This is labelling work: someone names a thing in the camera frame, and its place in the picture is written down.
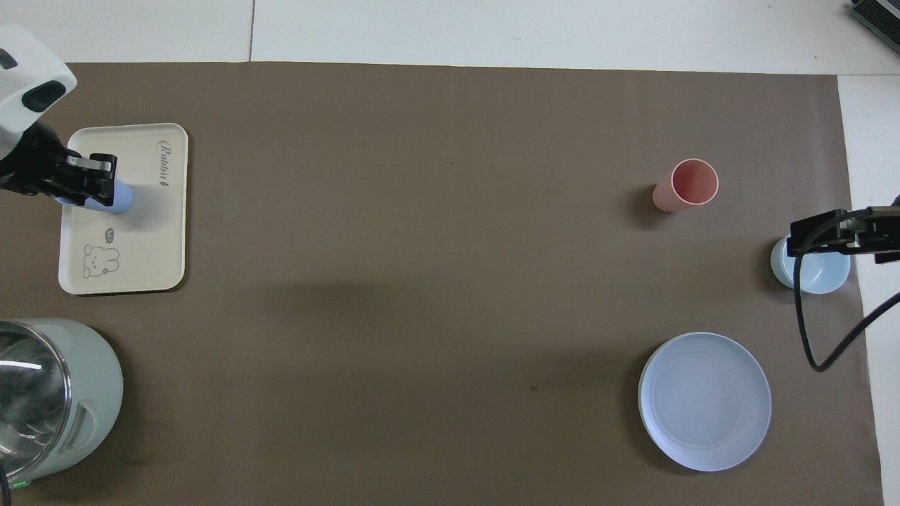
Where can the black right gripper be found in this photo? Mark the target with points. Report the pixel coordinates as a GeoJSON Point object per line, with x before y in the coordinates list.
{"type": "Point", "coordinates": [887, 235]}

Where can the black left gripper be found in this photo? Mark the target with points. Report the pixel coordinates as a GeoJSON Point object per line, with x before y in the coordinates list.
{"type": "Point", "coordinates": [35, 165]}

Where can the blue plastic cup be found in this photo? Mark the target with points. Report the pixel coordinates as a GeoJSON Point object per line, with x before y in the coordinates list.
{"type": "Point", "coordinates": [123, 198]}

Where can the pink plastic cup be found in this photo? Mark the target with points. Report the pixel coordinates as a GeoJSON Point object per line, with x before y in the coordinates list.
{"type": "Point", "coordinates": [692, 183]}

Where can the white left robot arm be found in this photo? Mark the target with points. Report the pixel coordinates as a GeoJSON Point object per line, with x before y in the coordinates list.
{"type": "Point", "coordinates": [28, 77]}

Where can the cream rabbit print tray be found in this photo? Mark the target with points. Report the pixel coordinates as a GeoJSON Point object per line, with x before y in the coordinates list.
{"type": "Point", "coordinates": [148, 232]}

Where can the light blue bowl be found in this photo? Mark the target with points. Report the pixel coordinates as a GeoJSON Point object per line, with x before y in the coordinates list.
{"type": "Point", "coordinates": [824, 275]}

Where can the pale green cooking pot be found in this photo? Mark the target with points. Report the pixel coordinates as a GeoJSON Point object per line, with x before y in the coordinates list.
{"type": "Point", "coordinates": [95, 393]}

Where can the pale blue plate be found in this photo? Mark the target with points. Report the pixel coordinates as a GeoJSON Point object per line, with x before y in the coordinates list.
{"type": "Point", "coordinates": [705, 402]}

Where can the grey ribbed device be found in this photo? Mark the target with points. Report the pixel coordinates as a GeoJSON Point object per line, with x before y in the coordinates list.
{"type": "Point", "coordinates": [879, 15]}

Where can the glass pot lid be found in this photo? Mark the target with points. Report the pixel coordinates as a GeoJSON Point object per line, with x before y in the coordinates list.
{"type": "Point", "coordinates": [31, 400]}

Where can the brown table mat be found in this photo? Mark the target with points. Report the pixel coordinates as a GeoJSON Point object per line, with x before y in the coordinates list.
{"type": "Point", "coordinates": [436, 281]}

